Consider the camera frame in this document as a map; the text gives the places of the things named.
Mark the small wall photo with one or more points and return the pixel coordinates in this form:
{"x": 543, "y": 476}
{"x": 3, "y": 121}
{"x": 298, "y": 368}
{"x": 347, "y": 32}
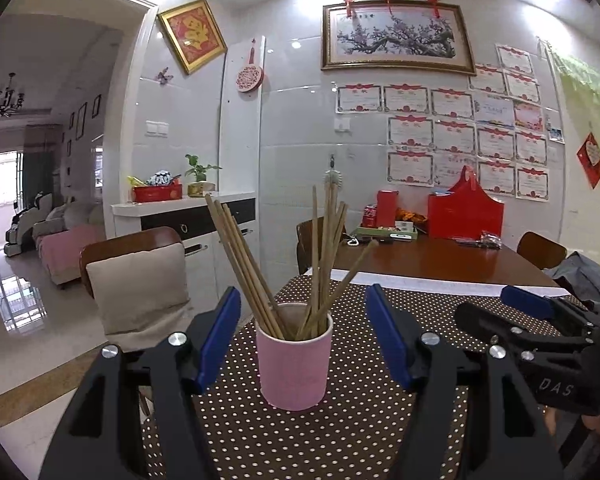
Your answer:
{"x": 555, "y": 127}

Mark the red soda can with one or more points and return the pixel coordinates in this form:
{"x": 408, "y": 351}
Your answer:
{"x": 369, "y": 216}

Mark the red gift bag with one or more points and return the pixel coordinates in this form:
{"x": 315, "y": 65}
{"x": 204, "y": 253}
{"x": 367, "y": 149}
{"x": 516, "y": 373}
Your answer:
{"x": 465, "y": 215}

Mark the wall of award certificates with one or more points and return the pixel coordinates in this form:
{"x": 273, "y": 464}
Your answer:
{"x": 455, "y": 135}

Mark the black chandelier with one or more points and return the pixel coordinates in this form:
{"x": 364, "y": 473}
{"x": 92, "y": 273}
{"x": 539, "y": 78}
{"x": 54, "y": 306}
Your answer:
{"x": 5, "y": 102}

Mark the bunch of wooden chopsticks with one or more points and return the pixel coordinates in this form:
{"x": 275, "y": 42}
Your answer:
{"x": 237, "y": 251}

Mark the grey curtain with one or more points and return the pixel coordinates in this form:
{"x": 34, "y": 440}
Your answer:
{"x": 37, "y": 170}

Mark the person's right hand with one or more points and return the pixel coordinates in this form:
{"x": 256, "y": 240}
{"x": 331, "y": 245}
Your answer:
{"x": 597, "y": 427}

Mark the clear plastic bag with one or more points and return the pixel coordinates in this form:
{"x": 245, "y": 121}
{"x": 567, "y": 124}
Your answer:
{"x": 491, "y": 240}

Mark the pink cup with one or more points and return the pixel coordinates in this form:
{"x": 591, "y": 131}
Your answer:
{"x": 292, "y": 370}

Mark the grey jacket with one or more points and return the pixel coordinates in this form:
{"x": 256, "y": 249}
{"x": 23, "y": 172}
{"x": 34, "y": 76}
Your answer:
{"x": 582, "y": 275}

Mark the white light switch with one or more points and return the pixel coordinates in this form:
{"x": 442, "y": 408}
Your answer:
{"x": 157, "y": 128}

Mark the white wall socket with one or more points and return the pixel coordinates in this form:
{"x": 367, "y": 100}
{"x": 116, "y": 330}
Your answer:
{"x": 343, "y": 124}

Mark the potted green plant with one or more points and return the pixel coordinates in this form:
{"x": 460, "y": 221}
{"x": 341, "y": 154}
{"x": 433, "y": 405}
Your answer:
{"x": 200, "y": 180}

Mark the green tray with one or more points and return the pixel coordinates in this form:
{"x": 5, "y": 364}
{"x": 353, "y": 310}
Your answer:
{"x": 370, "y": 232}

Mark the red diamond wall ornament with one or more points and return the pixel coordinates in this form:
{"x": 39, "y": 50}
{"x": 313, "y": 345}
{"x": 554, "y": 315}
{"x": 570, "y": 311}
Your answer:
{"x": 591, "y": 157}

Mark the brown chair with beige cushion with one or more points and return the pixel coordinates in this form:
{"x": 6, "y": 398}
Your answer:
{"x": 137, "y": 290}

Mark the gold framed red picture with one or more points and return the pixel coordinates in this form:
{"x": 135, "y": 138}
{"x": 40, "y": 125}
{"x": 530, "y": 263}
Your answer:
{"x": 192, "y": 35}

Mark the round red hanging ornament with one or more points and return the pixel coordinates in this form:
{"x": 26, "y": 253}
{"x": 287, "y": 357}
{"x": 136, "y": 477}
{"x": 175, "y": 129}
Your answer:
{"x": 250, "y": 79}

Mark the framed plum blossom painting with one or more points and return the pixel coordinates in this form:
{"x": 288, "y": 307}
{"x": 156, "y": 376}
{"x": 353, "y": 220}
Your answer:
{"x": 395, "y": 35}

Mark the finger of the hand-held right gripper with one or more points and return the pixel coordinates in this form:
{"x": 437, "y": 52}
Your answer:
{"x": 480, "y": 322}
{"x": 527, "y": 302}

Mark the white sideboard cabinet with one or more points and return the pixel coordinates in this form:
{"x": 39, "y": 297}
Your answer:
{"x": 200, "y": 220}

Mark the green wall poster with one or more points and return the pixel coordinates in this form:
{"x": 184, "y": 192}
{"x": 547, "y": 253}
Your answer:
{"x": 590, "y": 80}

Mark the red basket on cabinet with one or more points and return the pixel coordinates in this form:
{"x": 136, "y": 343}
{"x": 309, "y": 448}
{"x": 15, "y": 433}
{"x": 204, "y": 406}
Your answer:
{"x": 157, "y": 193}

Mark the red box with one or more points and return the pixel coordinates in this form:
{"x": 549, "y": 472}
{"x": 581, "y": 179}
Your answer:
{"x": 387, "y": 210}

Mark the brown wooden dining chair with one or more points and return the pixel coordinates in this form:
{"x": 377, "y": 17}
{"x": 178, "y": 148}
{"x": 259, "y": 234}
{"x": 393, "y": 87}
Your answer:
{"x": 540, "y": 250}
{"x": 305, "y": 245}
{"x": 125, "y": 240}

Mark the butterfly wall decoration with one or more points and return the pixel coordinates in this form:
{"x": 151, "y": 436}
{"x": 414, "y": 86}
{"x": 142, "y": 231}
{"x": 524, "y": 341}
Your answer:
{"x": 164, "y": 75}

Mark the grey massage chair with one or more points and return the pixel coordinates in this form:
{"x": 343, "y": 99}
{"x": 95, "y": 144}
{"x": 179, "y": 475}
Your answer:
{"x": 25, "y": 225}

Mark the hanging grey brush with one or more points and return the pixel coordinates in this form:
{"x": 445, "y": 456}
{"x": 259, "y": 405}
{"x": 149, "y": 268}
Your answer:
{"x": 332, "y": 176}

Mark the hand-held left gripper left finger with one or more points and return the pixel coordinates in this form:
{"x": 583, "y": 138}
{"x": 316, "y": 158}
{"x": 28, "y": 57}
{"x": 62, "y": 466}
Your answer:
{"x": 220, "y": 340}

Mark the sofa with pink blanket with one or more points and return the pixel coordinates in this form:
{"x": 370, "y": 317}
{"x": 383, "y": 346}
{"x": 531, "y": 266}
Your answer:
{"x": 70, "y": 250}

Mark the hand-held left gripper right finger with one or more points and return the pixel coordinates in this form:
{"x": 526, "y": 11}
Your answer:
{"x": 387, "y": 337}

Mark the brown polka dot tablecloth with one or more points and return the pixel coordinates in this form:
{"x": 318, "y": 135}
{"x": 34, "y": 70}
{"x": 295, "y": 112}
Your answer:
{"x": 305, "y": 440}

